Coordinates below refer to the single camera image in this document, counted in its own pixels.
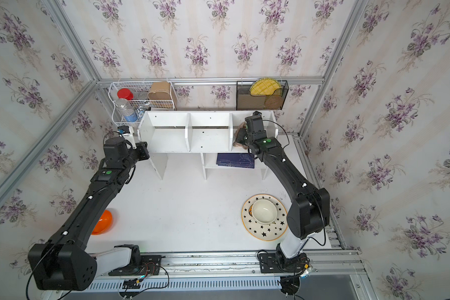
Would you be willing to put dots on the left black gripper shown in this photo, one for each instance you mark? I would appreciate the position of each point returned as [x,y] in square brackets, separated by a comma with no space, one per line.
[144,149]

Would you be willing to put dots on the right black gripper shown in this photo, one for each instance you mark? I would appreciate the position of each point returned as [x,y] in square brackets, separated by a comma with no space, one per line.
[242,130]

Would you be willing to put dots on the brown striped cloth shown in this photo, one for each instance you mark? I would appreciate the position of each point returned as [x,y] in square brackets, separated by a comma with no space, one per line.
[242,126]

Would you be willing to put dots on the white wooden bookshelf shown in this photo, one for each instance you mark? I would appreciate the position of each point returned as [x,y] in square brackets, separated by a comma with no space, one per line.
[206,133]

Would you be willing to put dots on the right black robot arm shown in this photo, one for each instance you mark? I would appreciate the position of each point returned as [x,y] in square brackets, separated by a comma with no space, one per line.
[310,206]

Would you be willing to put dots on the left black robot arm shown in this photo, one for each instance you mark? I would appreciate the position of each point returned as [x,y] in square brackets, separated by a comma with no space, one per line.
[62,262]

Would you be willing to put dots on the black mesh basket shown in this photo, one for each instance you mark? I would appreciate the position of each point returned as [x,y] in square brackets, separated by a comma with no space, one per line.
[244,101]

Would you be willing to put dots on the clear plastic water bottle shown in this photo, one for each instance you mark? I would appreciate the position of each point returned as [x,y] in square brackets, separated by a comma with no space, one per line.
[126,110]

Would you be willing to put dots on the brown round coaster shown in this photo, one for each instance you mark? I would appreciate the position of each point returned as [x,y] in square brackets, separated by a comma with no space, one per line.
[273,102]

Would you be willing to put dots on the yellow round woven mat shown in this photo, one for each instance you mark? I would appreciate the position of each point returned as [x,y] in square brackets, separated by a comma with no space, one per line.
[264,87]

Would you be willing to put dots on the brown cardboard box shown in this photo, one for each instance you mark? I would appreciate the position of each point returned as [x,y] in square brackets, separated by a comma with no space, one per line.
[162,95]

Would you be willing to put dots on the cream ceramic bowl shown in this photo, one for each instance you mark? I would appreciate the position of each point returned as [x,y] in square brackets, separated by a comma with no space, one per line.
[264,211]

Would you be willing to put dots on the orange plastic bowl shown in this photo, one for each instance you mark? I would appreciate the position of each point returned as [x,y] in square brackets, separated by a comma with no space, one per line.
[104,223]

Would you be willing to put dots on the star patterned plate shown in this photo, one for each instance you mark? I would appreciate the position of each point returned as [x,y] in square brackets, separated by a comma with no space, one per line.
[270,232]

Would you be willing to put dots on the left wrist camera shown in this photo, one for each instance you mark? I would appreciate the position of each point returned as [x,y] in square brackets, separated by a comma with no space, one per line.
[125,131]

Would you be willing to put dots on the white wire basket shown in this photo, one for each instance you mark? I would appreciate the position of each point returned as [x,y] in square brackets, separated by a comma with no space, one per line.
[140,102]

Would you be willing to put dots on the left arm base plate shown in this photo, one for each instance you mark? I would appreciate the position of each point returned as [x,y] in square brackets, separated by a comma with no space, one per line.
[149,265]

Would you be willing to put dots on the aluminium mounting rail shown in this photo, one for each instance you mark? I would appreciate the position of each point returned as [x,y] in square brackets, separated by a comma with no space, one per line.
[210,264]

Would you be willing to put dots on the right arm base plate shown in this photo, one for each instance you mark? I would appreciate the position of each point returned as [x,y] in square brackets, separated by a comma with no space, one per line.
[271,262]

